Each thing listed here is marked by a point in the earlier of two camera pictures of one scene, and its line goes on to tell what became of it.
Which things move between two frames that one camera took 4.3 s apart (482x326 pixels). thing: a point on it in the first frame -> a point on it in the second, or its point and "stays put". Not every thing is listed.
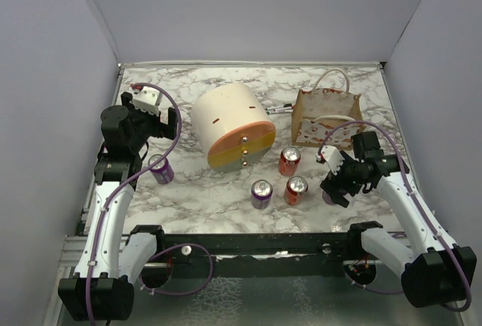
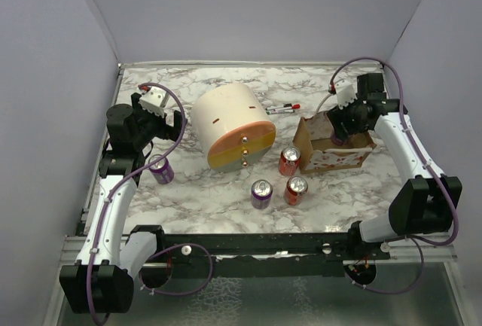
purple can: [327, 197] -> [336, 141]
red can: [295, 190] stays put
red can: [290, 157] stays put
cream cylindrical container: [234, 125] stays put
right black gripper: [332, 183] -> [337, 116]
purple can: [163, 171] stays put
